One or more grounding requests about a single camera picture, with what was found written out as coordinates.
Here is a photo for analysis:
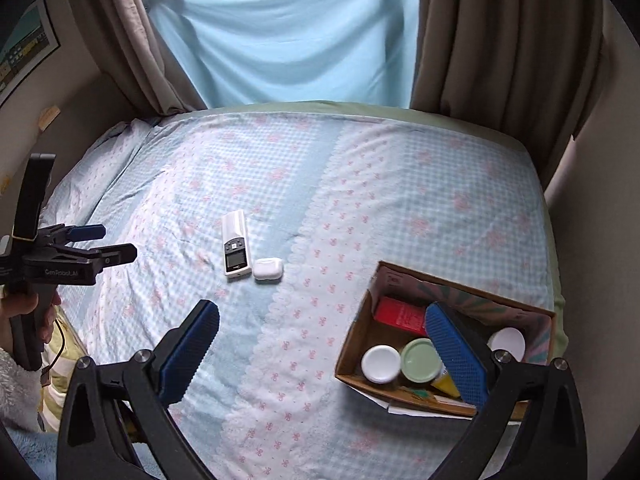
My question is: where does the person's left hand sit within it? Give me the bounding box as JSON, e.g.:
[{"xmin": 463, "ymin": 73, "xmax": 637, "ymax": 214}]
[{"xmin": 0, "ymin": 290, "xmax": 64, "ymax": 344}]

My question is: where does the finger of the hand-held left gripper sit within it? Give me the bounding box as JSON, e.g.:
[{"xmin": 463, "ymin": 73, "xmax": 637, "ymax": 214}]
[
  {"xmin": 65, "ymin": 224, "xmax": 107, "ymax": 242},
  {"xmin": 92, "ymin": 243, "xmax": 138, "ymax": 268}
]

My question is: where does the jar with pale green lid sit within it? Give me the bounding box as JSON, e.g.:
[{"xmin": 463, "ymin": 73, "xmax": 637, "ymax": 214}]
[{"xmin": 401, "ymin": 338, "xmax": 446, "ymax": 387}]

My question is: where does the white earbuds case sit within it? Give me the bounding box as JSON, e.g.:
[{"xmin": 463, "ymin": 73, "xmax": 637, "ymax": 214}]
[{"xmin": 252, "ymin": 257, "xmax": 285, "ymax": 282}]

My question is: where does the light blue hanging cloth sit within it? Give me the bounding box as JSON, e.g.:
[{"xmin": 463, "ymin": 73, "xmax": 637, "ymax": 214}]
[{"xmin": 145, "ymin": 0, "xmax": 421, "ymax": 108}]

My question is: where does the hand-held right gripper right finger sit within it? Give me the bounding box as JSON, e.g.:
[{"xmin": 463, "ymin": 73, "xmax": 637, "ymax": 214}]
[{"xmin": 425, "ymin": 301, "xmax": 588, "ymax": 480}]

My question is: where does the grey curtain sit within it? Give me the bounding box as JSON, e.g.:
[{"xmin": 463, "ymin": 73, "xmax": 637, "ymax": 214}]
[
  {"xmin": 82, "ymin": 0, "xmax": 208, "ymax": 115},
  {"xmin": 410, "ymin": 0, "xmax": 606, "ymax": 186}
]

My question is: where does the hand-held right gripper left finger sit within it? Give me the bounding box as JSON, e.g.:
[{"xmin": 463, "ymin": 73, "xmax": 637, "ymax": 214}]
[{"xmin": 57, "ymin": 300, "xmax": 221, "ymax": 480}]

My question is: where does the white lid jar green label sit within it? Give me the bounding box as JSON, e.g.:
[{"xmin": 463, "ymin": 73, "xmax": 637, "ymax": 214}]
[{"xmin": 487, "ymin": 327, "xmax": 527, "ymax": 363}]

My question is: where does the framed wall poster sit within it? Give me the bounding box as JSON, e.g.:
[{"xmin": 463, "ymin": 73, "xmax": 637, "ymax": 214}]
[{"xmin": 0, "ymin": 0, "xmax": 62, "ymax": 106}]

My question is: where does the black cable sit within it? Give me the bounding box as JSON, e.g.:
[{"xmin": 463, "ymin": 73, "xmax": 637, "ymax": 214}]
[{"xmin": 41, "ymin": 317, "xmax": 67, "ymax": 386}]

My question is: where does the yellow tape roll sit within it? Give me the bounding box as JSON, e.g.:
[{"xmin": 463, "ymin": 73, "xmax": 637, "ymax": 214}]
[{"xmin": 431, "ymin": 365, "xmax": 461, "ymax": 400}]

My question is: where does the white remote control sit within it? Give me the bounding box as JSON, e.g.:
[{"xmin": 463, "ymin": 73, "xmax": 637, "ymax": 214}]
[{"xmin": 221, "ymin": 211, "xmax": 252, "ymax": 279}]

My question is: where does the pillow in checked cover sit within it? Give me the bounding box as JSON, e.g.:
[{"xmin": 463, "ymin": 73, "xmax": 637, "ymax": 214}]
[{"xmin": 50, "ymin": 120, "xmax": 161, "ymax": 226}]

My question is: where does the person's striped yellow clothing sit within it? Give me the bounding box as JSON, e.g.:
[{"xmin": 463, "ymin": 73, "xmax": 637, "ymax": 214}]
[{"xmin": 37, "ymin": 305, "xmax": 143, "ymax": 443}]

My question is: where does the person's left forearm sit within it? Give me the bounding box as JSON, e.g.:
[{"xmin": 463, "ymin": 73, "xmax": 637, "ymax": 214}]
[{"xmin": 0, "ymin": 344, "xmax": 43, "ymax": 433}]

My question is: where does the patterned cardboard box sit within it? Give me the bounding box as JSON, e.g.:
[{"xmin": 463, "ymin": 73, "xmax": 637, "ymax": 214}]
[{"xmin": 334, "ymin": 260, "xmax": 557, "ymax": 418}]

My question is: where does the red small box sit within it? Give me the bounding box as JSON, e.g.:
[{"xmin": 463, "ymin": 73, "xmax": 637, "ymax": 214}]
[{"xmin": 375, "ymin": 296, "xmax": 430, "ymax": 337}]

